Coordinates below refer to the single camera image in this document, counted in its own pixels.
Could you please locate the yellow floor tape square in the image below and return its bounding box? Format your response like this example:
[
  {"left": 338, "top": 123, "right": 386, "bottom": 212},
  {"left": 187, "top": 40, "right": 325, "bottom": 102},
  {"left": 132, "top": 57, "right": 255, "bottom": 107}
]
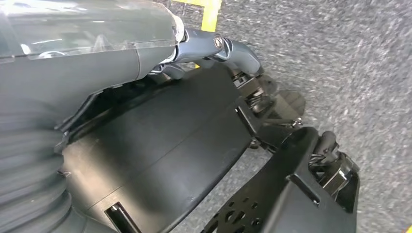
[{"left": 172, "top": 0, "right": 223, "bottom": 69}]

